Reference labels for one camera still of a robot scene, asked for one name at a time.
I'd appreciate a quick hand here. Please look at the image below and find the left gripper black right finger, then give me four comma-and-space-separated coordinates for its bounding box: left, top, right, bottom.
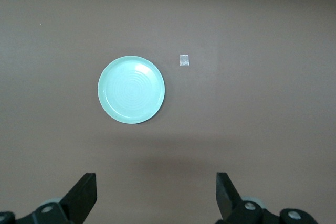
216, 172, 316, 224

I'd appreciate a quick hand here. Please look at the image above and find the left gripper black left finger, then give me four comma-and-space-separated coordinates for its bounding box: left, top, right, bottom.
0, 173, 98, 224

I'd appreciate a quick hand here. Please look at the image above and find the brown table cloth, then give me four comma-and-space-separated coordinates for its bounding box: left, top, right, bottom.
0, 0, 336, 224

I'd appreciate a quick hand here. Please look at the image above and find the green round plate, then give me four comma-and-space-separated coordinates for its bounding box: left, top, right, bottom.
97, 55, 166, 125

